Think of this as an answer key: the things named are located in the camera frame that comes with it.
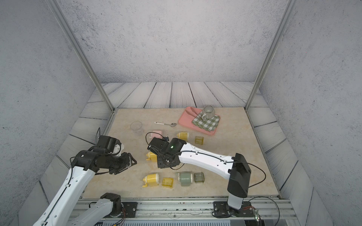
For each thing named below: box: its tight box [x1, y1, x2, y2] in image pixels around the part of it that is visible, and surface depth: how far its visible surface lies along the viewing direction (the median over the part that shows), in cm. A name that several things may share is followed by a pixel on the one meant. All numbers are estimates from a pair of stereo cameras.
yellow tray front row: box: [161, 177, 174, 189], surface depth 84 cm
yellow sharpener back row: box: [176, 131, 190, 142], surface depth 98 cm
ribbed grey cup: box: [201, 104, 215, 121], surface depth 110 cm
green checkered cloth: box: [191, 111, 221, 132], surface depth 113 cm
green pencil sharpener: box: [174, 171, 193, 187], surface depth 79 cm
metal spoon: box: [154, 121, 178, 128], surface depth 113 cm
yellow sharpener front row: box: [141, 173, 160, 188], surface depth 79 cm
